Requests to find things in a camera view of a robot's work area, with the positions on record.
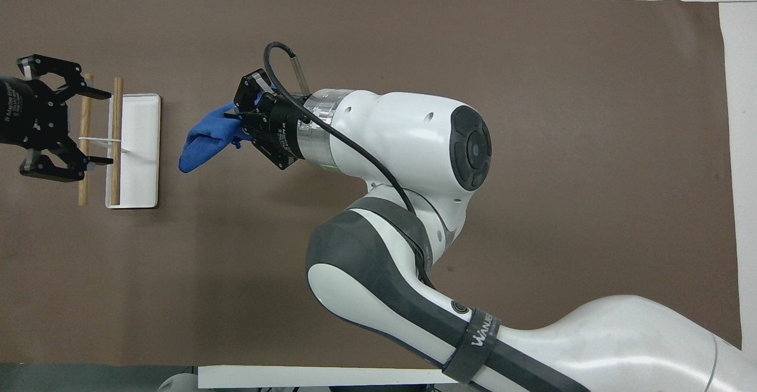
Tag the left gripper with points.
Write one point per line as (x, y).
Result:
(26, 114)

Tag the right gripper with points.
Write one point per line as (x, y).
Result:
(281, 132)

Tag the blue towel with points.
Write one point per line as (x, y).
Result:
(207, 141)

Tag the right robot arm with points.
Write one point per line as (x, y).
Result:
(408, 138)

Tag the wooden towel rack white base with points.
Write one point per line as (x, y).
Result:
(137, 149)

